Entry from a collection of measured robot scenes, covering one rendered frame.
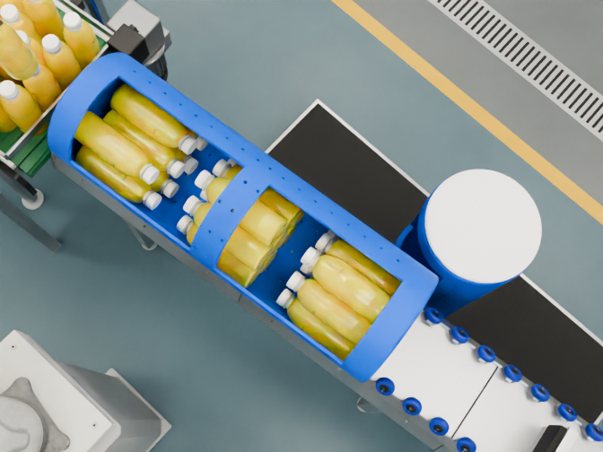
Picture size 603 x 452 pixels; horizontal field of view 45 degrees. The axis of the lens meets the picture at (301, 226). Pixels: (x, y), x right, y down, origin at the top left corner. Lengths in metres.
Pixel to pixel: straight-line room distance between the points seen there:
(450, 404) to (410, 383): 0.10
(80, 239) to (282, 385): 0.92
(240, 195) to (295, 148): 1.21
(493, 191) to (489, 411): 0.52
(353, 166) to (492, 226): 1.02
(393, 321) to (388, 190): 1.26
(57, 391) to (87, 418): 0.09
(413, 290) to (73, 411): 0.77
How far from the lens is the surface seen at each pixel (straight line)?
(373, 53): 3.07
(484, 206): 1.79
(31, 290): 2.85
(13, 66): 1.67
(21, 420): 1.50
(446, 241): 1.74
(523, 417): 1.86
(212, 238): 1.53
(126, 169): 1.67
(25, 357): 1.71
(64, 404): 1.69
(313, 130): 2.74
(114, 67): 1.67
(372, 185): 2.69
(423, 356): 1.80
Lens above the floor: 2.68
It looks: 75 degrees down
